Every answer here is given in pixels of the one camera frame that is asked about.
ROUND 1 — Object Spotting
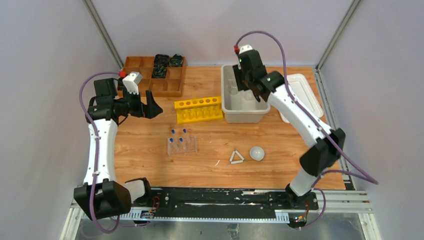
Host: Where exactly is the clear plastic tube rack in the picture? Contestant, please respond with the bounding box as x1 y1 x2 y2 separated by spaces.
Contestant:
166 136 199 156

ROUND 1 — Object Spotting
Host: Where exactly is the grey plastic bin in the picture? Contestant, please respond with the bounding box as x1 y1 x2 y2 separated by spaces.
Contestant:
221 65 271 124

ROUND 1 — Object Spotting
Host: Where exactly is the white porcelain dish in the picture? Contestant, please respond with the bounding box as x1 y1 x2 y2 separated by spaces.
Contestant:
249 146 265 162

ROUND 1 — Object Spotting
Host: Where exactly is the black cable bundle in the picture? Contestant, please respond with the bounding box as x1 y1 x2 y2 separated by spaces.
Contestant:
153 53 171 66
169 53 185 68
151 64 168 79

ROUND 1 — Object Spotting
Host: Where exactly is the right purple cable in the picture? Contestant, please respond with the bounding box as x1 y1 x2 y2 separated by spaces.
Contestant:
233 30 380 231

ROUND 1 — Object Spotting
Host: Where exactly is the black cable bundle left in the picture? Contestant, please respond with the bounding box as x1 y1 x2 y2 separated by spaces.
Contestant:
153 53 171 66

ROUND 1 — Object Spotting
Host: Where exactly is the wooden compartment tray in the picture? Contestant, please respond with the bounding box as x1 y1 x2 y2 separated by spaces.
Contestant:
122 54 187 98

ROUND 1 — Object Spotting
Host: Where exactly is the white clay triangle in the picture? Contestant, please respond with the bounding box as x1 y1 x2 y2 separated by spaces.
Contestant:
229 150 245 165

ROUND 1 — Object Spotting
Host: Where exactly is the small glass beaker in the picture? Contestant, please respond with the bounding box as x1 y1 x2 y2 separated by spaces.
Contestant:
243 91 255 101

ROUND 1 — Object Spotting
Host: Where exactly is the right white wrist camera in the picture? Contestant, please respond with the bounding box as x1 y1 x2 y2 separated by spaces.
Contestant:
238 44 254 54

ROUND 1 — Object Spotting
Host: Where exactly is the yellow test tube rack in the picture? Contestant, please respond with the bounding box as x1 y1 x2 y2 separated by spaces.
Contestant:
174 96 224 125

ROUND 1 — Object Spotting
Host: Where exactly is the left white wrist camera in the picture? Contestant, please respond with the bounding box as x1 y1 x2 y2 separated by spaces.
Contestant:
122 71 143 95

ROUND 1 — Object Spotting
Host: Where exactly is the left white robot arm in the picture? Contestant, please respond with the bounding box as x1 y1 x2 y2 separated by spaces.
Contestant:
73 75 163 220

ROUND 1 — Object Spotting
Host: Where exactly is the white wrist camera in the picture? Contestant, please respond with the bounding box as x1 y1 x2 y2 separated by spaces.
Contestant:
122 71 143 95
238 44 254 54

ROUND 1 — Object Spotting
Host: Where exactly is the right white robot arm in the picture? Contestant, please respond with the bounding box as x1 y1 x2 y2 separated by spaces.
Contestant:
232 45 346 209

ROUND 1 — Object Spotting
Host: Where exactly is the white plastic bin lid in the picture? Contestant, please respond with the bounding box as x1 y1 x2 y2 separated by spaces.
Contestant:
287 73 324 118

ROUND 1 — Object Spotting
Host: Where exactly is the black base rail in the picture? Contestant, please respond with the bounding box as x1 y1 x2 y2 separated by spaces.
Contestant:
112 185 321 229

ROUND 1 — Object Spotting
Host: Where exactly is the small glass flask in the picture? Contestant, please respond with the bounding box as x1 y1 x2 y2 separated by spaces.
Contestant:
227 81 239 96

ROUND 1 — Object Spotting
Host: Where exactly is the black cable bundle lower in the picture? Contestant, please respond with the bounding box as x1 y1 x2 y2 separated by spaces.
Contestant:
151 64 168 79

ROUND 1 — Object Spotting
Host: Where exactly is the black cable bundle right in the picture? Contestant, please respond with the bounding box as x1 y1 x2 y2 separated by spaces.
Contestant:
169 53 185 68

